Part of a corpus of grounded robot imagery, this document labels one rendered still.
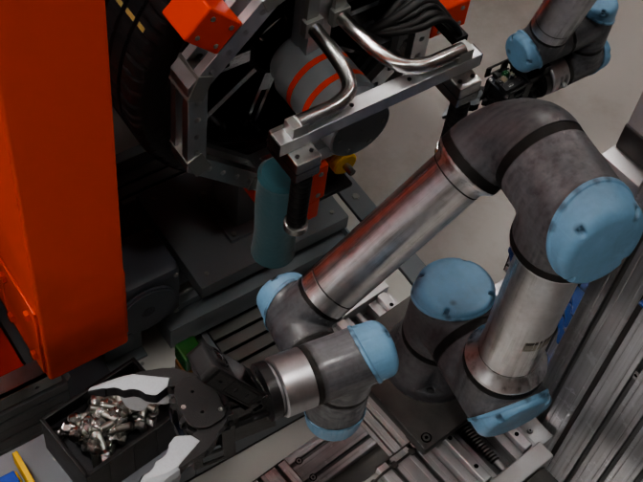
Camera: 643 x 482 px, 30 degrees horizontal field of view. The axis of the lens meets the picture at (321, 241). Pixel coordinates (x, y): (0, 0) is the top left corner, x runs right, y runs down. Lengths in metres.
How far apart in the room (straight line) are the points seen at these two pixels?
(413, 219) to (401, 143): 1.80
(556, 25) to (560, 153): 0.77
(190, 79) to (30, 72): 0.49
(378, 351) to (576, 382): 0.54
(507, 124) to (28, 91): 0.63
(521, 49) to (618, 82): 1.44
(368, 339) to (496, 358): 0.25
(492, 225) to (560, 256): 1.81
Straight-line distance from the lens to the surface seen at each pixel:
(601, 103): 3.51
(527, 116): 1.39
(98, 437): 2.12
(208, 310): 2.73
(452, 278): 1.74
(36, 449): 2.24
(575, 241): 1.33
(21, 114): 1.64
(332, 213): 2.80
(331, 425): 1.51
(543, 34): 2.14
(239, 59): 2.23
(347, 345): 1.41
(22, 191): 1.76
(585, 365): 1.85
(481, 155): 1.41
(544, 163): 1.36
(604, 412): 1.89
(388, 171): 3.19
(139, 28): 2.06
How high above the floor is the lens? 2.46
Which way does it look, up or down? 54 degrees down
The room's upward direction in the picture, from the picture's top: 10 degrees clockwise
